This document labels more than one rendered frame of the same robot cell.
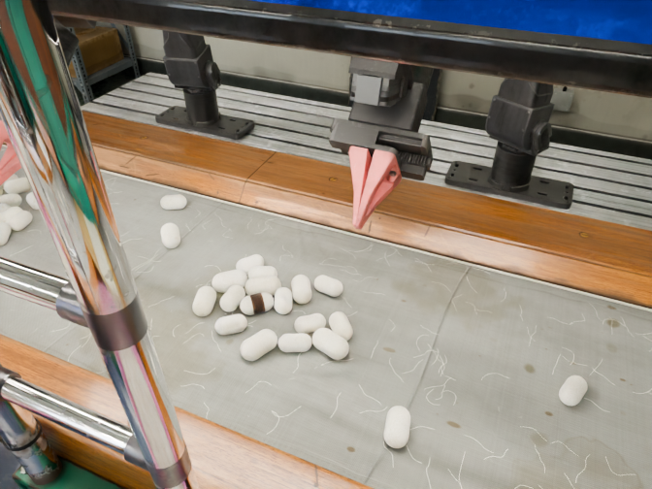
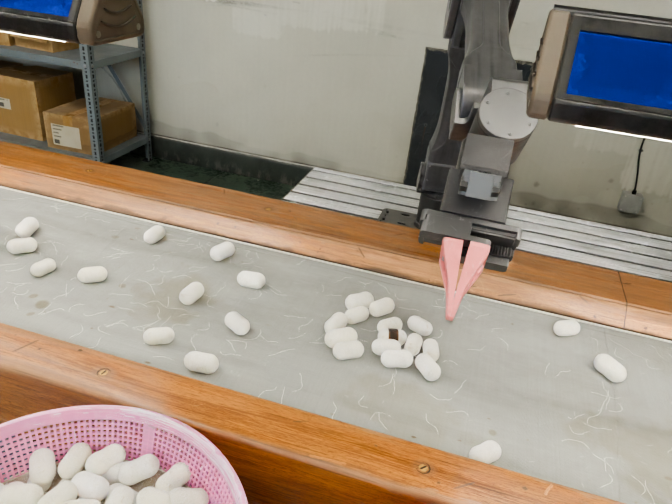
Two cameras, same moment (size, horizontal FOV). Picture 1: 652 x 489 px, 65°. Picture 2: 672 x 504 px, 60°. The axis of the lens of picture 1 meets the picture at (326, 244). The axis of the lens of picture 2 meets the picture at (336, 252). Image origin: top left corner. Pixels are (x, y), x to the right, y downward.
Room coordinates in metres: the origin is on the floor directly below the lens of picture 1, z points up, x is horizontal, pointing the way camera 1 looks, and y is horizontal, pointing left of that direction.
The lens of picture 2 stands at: (0.04, 0.58, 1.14)
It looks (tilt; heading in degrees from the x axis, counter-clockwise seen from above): 29 degrees down; 350
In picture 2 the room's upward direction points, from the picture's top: 6 degrees clockwise
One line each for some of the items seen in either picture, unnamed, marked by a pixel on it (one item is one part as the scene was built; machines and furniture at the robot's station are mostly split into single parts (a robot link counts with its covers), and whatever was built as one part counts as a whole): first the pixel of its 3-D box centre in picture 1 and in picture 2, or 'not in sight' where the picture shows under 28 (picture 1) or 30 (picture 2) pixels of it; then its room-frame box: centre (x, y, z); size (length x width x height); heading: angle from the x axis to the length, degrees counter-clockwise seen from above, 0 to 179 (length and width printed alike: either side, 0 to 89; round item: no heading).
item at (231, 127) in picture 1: (202, 105); (434, 210); (0.97, 0.25, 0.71); 0.20 x 0.07 x 0.08; 66
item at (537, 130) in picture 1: (520, 130); not in sight; (0.72, -0.30, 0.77); 0.09 x 0.06 x 0.06; 39
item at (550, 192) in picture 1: (512, 165); not in sight; (0.73, -0.30, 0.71); 0.20 x 0.07 x 0.08; 66
